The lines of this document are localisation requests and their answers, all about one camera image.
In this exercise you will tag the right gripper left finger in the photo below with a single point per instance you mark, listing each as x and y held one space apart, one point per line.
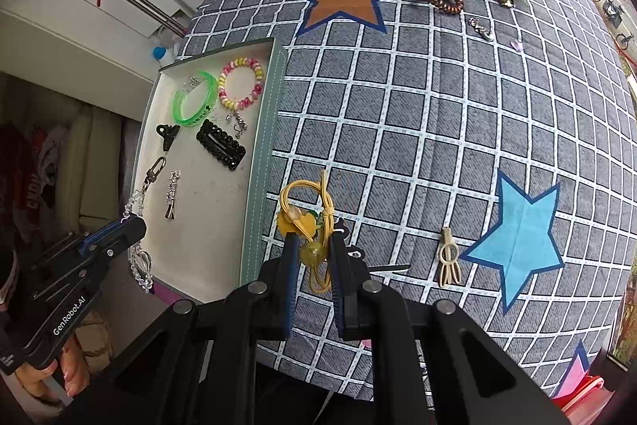
276 309

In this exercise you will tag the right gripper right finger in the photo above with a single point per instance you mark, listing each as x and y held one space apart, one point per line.
348 272

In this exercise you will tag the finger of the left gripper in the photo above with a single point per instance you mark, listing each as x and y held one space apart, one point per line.
115 237

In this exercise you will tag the beige claw hair clip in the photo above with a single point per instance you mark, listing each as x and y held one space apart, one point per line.
448 258

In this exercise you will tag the black beaded hair clip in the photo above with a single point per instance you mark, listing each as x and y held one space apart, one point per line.
226 150

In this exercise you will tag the green jewelry tray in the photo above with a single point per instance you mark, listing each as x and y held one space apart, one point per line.
214 243

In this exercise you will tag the left hand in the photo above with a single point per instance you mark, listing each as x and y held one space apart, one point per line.
71 363

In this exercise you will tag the silver rhinestone hair pin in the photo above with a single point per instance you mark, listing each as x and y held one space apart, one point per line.
171 195

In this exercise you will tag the small black claw clip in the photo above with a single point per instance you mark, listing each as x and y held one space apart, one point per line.
168 133

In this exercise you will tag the grey checked star bedsheet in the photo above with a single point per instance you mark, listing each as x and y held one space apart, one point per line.
413 117

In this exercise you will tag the red plastic container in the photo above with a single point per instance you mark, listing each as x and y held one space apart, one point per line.
588 398

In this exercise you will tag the silver charm earring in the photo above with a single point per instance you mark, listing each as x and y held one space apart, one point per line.
483 31

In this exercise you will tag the pink heart charm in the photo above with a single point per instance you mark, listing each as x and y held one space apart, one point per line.
517 45

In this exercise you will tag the red handled metal rod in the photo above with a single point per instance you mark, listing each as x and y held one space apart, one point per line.
153 11

